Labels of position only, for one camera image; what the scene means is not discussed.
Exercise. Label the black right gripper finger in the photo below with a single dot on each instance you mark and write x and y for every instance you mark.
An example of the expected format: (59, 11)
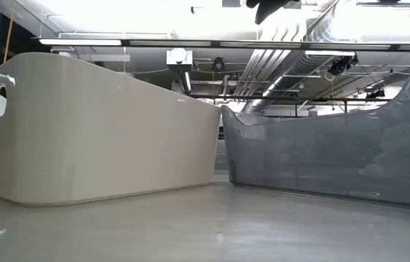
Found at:
(266, 7)

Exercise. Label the grey translucent plastic bin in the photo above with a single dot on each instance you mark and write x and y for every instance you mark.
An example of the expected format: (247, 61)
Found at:
(317, 156)

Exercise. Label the black round ceiling camera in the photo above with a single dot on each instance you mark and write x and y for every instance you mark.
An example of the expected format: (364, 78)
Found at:
(218, 64)

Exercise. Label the black ceiling pipe rail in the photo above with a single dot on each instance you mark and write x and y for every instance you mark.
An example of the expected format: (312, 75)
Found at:
(281, 98)

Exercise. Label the white ceiling sensor box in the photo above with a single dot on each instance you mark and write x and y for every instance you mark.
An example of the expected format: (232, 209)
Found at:
(179, 57)

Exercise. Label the silver ceiling duct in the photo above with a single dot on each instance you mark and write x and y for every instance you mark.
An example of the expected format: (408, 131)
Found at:
(284, 69)

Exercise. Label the black ceiling track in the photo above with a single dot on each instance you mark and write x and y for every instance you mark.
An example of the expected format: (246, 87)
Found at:
(386, 4)

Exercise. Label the white square plate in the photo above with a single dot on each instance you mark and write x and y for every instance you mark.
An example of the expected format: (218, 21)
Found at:
(99, 145)

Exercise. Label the black ceiling spotlight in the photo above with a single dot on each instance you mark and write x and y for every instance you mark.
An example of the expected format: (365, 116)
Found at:
(341, 65)
(375, 94)

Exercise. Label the hanging linear ceiling light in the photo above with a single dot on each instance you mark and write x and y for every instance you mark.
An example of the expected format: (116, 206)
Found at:
(263, 45)

